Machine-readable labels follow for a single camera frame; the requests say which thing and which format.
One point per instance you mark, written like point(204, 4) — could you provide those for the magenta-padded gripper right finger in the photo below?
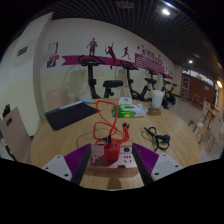
point(145, 160)

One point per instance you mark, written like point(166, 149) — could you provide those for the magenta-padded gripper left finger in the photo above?
point(77, 160)

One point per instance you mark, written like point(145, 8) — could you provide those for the red charger block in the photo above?
point(111, 153)

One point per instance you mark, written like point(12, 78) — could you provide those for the pink power strip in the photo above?
point(128, 160)

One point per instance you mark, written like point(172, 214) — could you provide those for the black flat mat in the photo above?
point(70, 116)

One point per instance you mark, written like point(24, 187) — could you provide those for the brown round coaster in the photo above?
point(154, 112)

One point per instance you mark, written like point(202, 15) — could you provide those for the green wet wipes pack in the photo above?
point(130, 111)

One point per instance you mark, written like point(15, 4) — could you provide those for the blue and orange pen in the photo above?
point(89, 100)

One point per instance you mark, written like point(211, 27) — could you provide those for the white cup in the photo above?
point(157, 99)

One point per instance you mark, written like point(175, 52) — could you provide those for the small white box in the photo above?
point(125, 100)

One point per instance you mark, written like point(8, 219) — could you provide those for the black exercise bike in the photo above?
point(170, 95)
point(152, 71)
point(129, 65)
point(113, 83)

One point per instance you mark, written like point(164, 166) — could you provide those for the group of wooden tables and chairs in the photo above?
point(210, 126)

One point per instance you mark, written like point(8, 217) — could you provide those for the purple and red wall poster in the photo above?
point(52, 61)

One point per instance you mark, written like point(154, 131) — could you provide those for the magenta sports wall decal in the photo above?
point(106, 60)

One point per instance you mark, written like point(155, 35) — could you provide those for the white wall poster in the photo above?
point(53, 48)

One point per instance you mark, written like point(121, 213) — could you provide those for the grey wall sign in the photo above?
point(22, 51)

